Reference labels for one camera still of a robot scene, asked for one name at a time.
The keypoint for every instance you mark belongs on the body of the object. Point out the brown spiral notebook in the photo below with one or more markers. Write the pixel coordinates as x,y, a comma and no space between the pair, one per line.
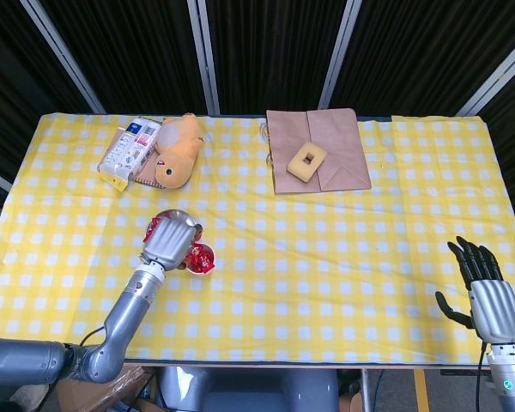
148,171

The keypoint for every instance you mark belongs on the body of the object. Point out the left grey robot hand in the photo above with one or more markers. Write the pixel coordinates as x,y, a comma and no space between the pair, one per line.
169,244

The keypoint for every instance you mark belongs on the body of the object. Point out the white paper cup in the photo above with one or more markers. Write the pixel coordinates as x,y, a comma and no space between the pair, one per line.
211,268

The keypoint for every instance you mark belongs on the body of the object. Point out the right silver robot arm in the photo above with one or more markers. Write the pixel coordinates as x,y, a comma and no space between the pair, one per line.
510,386

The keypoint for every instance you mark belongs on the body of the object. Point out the white plastic food package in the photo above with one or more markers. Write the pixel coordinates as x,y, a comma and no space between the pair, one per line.
124,159

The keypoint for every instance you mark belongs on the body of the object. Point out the brown cardboard box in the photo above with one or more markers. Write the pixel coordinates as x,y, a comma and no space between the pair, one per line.
111,386

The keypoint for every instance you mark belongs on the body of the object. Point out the grey robot torso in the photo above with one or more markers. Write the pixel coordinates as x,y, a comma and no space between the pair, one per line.
249,390

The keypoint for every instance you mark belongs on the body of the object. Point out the beige rounded object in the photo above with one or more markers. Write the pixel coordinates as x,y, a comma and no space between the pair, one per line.
36,395

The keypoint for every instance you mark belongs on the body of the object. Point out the orange plush toy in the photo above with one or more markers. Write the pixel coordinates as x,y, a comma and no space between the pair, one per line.
176,163

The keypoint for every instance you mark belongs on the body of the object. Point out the yellow white checkered tablecloth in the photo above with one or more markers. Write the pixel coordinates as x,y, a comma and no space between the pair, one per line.
304,257

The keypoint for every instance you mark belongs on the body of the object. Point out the metal table leg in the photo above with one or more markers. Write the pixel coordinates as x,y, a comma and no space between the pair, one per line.
365,390

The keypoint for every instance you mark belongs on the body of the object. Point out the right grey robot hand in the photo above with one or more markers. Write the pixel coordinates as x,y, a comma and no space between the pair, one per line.
495,309

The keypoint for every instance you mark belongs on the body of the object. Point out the flat brown paper bag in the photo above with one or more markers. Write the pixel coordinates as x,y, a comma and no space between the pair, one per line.
339,137

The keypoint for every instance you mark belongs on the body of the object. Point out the red candy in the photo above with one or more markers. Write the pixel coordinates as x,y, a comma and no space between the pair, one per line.
201,265
195,254
156,222
206,252
149,236

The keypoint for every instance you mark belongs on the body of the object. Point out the yellow sponge with square hole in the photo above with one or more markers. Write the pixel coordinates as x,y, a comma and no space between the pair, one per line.
296,165

